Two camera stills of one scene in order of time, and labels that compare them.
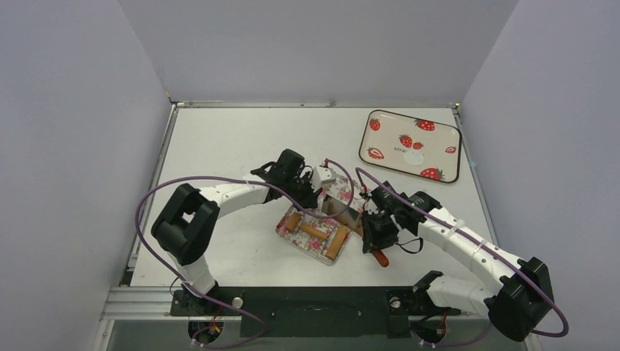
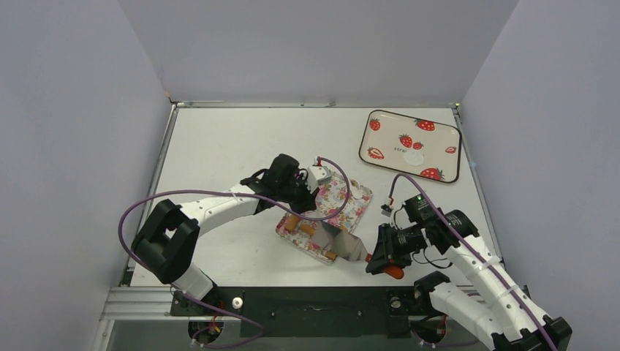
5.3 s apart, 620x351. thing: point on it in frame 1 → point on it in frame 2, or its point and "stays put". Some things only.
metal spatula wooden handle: x=354 y=218 → x=346 y=246
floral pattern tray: x=318 y=237 stays put
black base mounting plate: x=313 y=312 stays put
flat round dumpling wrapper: x=414 y=158 stays put
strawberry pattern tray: x=411 y=146 stays put
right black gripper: x=379 y=232 → x=385 y=248
